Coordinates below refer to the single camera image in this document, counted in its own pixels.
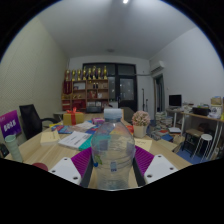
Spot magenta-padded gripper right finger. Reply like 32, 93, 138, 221
133, 145, 179, 187

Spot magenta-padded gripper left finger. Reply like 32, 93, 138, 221
48, 146, 94, 188

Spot clear plastic water bottle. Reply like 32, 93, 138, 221
90, 108, 136, 191

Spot yellow notebook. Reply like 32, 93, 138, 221
134, 138, 153, 153

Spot teal book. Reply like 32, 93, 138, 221
78, 134, 95, 152

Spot white booklet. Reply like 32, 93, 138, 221
58, 130, 93, 150

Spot pale yellow paper pad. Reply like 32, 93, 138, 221
39, 129, 62, 147

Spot pink flowers in white pot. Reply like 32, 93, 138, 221
131, 110, 152, 139

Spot pink box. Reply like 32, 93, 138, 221
91, 117, 106, 126

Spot yellow gift box red ribbon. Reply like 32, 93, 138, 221
62, 107, 85, 126

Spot white round stool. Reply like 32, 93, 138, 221
194, 133, 214, 158

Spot black office chair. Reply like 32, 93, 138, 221
18, 103, 59, 140

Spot black computer monitor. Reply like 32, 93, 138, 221
168, 94, 183, 108

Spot red shelf unit with trophies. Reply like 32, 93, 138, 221
60, 65, 110, 113

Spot dark glass door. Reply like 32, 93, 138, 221
82, 62, 138, 113

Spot black chair back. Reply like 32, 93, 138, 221
0, 143, 10, 158

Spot purple sign board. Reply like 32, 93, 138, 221
0, 109, 23, 139

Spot white wall air conditioner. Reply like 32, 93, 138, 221
149, 60, 166, 74

